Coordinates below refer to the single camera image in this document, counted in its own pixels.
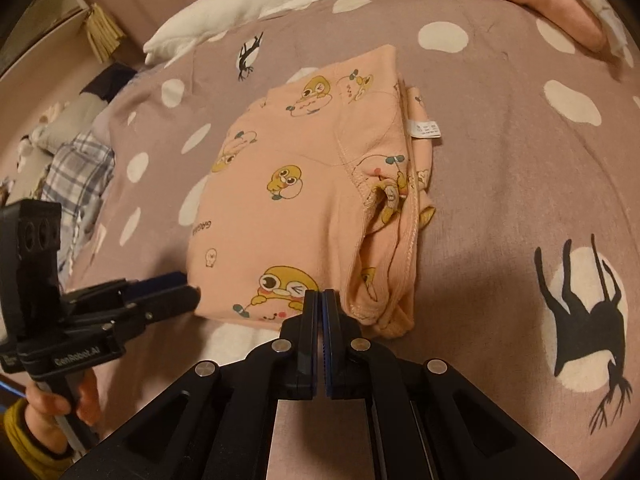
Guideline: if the black and white plush toy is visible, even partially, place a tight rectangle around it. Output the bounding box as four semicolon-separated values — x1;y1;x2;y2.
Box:
15;130;43;171

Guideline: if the white goose plush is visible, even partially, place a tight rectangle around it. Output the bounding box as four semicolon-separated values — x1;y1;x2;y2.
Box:
144;0;426;66

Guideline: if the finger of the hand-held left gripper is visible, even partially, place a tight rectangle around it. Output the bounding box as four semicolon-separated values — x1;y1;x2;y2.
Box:
62;271;188;306
100;285;202;336

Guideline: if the yellow tassel fringe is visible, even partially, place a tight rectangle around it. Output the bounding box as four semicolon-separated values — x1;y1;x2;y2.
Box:
82;4;126;63

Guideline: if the mauve polka dot blanket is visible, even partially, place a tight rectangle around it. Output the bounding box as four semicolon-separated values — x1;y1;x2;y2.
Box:
65;0;640;480

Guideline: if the grey plaid quilt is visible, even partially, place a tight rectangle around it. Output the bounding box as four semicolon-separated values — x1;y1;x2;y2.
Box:
40;130;117;276

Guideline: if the person's left forearm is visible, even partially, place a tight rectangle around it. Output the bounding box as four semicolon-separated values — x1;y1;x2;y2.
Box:
2;397;76;476

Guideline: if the white wall shelf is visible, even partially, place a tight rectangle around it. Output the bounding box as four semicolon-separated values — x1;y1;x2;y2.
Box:
10;0;91;61

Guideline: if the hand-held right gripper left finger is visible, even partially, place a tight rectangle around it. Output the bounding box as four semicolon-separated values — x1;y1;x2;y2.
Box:
60;289;320;480

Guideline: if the dark brown pillow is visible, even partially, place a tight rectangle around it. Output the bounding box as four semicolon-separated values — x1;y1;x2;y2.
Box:
82;62;138;106

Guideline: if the person's left hand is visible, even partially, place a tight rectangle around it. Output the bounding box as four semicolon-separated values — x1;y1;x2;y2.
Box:
25;367;103;456

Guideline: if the beige pillow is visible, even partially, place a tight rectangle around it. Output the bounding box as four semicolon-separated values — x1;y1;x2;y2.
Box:
37;97;108;153

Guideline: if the pink cartoon print shirt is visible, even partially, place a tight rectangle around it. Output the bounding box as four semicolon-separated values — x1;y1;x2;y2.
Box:
186;45;443;338

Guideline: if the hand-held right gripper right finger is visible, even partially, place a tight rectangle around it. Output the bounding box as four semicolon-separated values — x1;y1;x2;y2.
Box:
321;287;581;480

